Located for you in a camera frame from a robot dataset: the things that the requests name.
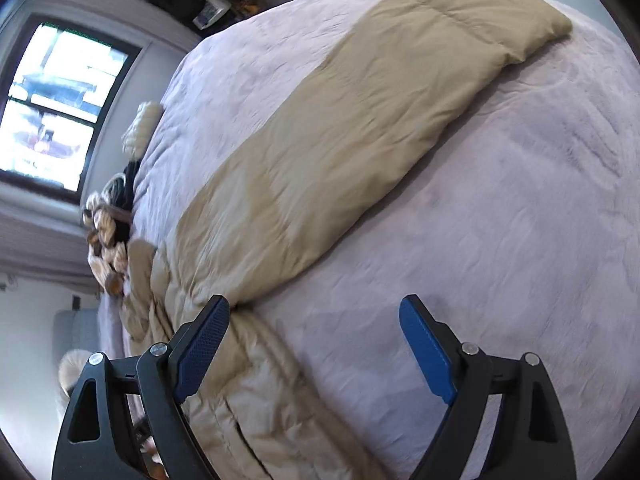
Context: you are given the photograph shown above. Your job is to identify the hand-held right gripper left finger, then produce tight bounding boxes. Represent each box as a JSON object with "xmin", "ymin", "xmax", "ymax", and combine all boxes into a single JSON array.
[{"xmin": 51, "ymin": 294, "xmax": 231, "ymax": 480}]

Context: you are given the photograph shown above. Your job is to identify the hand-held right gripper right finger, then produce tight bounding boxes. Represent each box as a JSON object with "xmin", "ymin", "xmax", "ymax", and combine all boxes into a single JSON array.
[{"xmin": 399, "ymin": 294, "xmax": 577, "ymax": 480}]

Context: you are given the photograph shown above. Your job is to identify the beige puffer coat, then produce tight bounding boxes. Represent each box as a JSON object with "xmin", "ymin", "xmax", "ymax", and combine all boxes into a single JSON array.
[{"xmin": 120, "ymin": 0, "xmax": 574, "ymax": 480}]

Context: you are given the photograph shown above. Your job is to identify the pale lavender bed blanket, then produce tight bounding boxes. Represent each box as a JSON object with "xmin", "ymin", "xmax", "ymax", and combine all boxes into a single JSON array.
[{"xmin": 97, "ymin": 0, "xmax": 640, "ymax": 480}]

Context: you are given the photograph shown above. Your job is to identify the pale furry item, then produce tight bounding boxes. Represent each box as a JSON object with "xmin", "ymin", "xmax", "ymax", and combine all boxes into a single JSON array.
[{"xmin": 57, "ymin": 350, "xmax": 93, "ymax": 402}]

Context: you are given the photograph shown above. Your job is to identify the brown and cream patterned cloth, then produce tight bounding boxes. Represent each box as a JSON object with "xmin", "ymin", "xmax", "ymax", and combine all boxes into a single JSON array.
[{"xmin": 82, "ymin": 172, "xmax": 132, "ymax": 297}]

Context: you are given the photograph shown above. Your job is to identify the dark garment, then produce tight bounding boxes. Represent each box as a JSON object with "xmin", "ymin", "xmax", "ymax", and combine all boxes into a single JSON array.
[{"xmin": 117, "ymin": 159, "xmax": 145, "ymax": 241}]

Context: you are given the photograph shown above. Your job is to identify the cream fluffy cushion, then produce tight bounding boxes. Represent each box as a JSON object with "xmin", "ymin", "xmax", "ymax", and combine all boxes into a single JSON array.
[{"xmin": 122, "ymin": 101, "xmax": 165, "ymax": 154}]

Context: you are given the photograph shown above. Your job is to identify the dark-framed window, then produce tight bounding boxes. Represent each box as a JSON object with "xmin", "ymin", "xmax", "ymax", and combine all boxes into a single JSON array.
[{"xmin": 0, "ymin": 12, "xmax": 146, "ymax": 206}]

